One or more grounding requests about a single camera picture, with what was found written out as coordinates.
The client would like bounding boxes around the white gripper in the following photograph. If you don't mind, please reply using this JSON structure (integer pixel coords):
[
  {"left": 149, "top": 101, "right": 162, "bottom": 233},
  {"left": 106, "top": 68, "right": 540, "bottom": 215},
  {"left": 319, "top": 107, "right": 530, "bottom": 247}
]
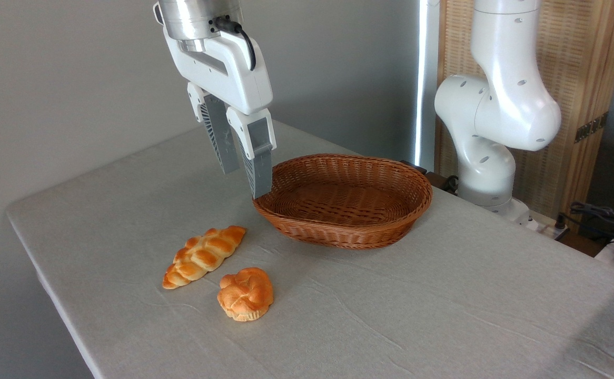
[{"left": 163, "top": 28, "right": 278, "bottom": 200}]

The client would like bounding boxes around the round braided bread bun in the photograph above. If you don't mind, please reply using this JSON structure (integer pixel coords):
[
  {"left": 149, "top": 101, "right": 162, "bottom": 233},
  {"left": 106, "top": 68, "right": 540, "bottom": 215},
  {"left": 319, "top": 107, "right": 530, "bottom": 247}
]
[{"left": 217, "top": 267, "right": 274, "bottom": 322}]

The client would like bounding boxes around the long braided bread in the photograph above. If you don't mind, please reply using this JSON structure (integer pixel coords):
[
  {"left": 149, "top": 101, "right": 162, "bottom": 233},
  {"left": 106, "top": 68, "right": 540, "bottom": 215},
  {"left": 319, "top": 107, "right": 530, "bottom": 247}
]
[{"left": 162, "top": 225, "right": 247, "bottom": 290}]

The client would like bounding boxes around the brown oval wicker basket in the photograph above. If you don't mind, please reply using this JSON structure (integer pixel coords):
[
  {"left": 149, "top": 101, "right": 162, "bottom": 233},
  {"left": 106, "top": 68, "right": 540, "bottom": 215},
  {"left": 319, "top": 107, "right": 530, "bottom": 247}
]
[{"left": 252, "top": 153, "right": 433, "bottom": 250}]

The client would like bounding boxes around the white vertical light pole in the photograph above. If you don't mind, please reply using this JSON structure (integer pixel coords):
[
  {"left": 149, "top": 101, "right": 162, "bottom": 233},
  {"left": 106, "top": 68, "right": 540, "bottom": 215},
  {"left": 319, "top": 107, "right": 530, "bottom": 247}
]
[{"left": 413, "top": 0, "right": 441, "bottom": 172}]

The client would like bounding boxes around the grey tablecloth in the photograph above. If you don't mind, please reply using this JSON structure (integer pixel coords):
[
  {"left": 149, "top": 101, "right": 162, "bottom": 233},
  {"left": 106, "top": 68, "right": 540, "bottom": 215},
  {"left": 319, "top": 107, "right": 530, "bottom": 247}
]
[{"left": 6, "top": 119, "right": 614, "bottom": 379}]

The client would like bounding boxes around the wooden woven folding screen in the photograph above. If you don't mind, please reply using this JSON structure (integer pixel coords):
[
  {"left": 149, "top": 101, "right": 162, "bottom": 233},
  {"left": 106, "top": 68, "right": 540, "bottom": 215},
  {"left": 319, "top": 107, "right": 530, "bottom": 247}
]
[{"left": 436, "top": 0, "right": 614, "bottom": 222}]

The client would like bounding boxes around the black screen hinge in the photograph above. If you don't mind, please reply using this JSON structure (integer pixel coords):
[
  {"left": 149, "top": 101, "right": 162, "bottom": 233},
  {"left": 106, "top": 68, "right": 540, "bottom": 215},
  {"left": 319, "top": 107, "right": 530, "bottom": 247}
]
[{"left": 575, "top": 111, "right": 609, "bottom": 144}]

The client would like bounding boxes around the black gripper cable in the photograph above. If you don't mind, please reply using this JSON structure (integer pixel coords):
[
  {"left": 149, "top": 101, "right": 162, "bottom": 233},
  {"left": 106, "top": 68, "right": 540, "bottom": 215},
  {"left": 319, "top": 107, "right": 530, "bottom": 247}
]
[{"left": 213, "top": 16, "right": 258, "bottom": 72}]

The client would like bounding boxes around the black cable bundle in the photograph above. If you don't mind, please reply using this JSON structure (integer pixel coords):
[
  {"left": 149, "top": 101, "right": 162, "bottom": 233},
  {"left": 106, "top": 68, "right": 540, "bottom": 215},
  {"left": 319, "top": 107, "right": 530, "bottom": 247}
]
[{"left": 558, "top": 202, "right": 614, "bottom": 248}]

